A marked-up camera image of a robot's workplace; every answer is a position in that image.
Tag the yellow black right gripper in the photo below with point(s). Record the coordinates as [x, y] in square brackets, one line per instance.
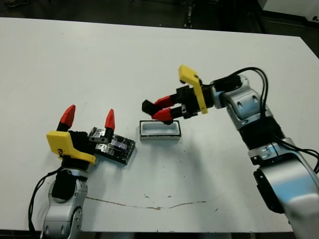
[199, 97]

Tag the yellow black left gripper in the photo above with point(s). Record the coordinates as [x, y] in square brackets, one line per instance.
[63, 143]

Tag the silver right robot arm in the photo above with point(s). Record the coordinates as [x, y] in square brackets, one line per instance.
[286, 174]

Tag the white camera box base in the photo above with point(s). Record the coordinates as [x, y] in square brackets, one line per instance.
[159, 137]

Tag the metal background post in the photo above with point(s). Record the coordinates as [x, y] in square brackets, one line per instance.
[188, 15]

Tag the black glossy box lid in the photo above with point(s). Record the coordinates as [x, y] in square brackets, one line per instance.
[119, 148]

